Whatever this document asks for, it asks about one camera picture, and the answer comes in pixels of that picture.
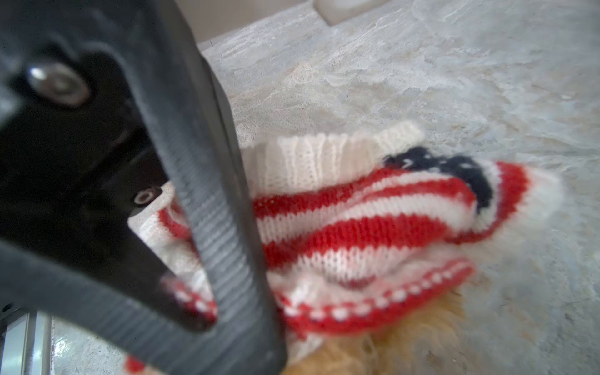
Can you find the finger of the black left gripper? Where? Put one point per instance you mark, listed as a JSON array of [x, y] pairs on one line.
[[189, 120], [117, 295]]

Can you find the aluminium front rail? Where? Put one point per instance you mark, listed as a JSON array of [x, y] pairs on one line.
[[26, 343]]

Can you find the red white striped knit sweater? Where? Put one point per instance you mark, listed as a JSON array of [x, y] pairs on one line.
[[359, 230]]

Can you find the tan plush teddy bear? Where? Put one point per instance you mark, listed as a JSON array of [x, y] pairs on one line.
[[392, 349]]

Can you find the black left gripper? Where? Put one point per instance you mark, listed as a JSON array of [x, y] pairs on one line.
[[75, 151]]

